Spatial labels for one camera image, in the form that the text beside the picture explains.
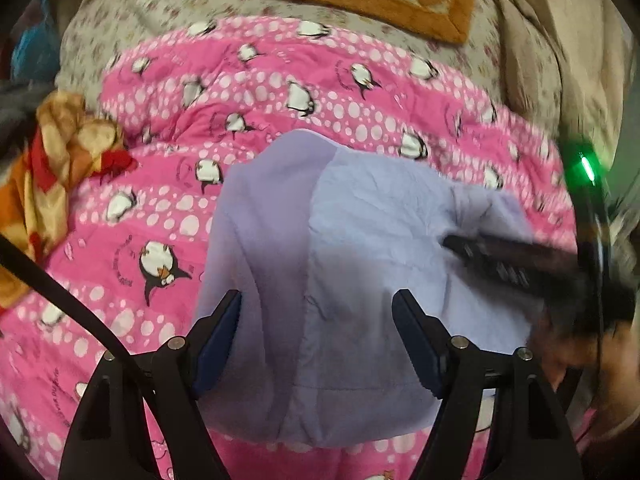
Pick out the beige crumpled cloth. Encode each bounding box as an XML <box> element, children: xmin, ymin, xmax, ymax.
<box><xmin>465</xmin><ymin>0</ymin><xmax>631</xmax><ymax>161</ymax></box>

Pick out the lilac zip jacket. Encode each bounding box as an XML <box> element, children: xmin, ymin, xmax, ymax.
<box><xmin>192</xmin><ymin>129</ymin><xmax>546</xmax><ymax>448</ymax></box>

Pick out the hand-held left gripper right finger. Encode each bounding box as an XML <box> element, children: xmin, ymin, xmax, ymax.
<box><xmin>391</xmin><ymin>290</ymin><xmax>583</xmax><ymax>480</ymax></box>

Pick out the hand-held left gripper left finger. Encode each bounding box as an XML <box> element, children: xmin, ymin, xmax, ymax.
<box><xmin>64</xmin><ymin>290</ymin><xmax>243</xmax><ymax>480</ymax></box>

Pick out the floral bed quilt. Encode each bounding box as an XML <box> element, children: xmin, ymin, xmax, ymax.
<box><xmin>52</xmin><ymin>0</ymin><xmax>566</xmax><ymax>131</ymax></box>

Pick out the black cable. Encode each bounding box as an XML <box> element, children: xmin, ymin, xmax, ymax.
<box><xmin>0</xmin><ymin>235</ymin><xmax>151</xmax><ymax>381</ymax></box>

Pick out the orange yellow printed cloth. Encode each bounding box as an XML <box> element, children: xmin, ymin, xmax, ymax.
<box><xmin>0</xmin><ymin>91</ymin><xmax>138</xmax><ymax>311</ymax></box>

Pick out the blue plastic bag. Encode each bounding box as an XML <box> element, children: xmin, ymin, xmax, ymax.
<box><xmin>12</xmin><ymin>10</ymin><xmax>63</xmax><ymax>81</ymax></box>

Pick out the orange checkered mat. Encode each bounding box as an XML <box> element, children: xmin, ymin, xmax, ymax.
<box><xmin>257</xmin><ymin>0</ymin><xmax>476</xmax><ymax>45</ymax></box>

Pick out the person's right hand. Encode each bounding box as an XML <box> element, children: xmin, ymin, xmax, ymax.
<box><xmin>530</xmin><ymin>325</ymin><xmax>640</xmax><ymax>436</ymax></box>

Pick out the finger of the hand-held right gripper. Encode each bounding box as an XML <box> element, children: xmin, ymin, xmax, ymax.
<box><xmin>462</xmin><ymin>247</ymin><xmax>551</xmax><ymax>302</ymax></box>
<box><xmin>442</xmin><ymin>232</ymin><xmax>583</xmax><ymax>271</ymax></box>

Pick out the grey cloth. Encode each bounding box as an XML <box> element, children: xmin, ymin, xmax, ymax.
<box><xmin>0</xmin><ymin>80</ymin><xmax>53</xmax><ymax>161</ymax></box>

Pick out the pink penguin print blanket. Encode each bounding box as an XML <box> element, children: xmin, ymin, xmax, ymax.
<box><xmin>0</xmin><ymin>15</ymin><xmax>601</xmax><ymax>480</ymax></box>

